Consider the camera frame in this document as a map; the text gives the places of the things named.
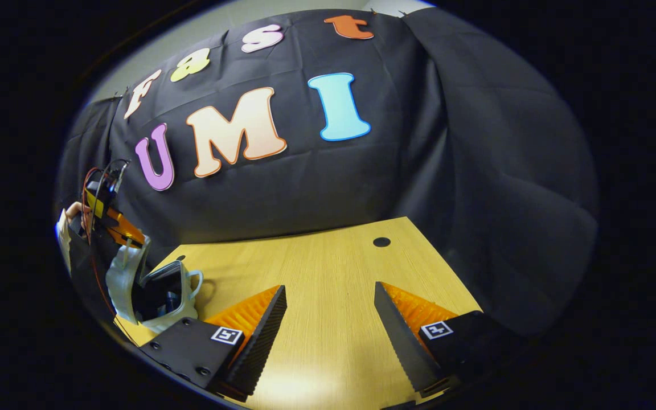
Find black backdrop cloth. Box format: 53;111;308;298
55;7;599;337

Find pale blue suitcase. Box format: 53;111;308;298
105;238;204;334

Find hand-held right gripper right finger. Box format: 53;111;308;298
374;281;528;399

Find red cable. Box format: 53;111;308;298
81;167;121;319

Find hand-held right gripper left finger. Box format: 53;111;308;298
140;285;288;402

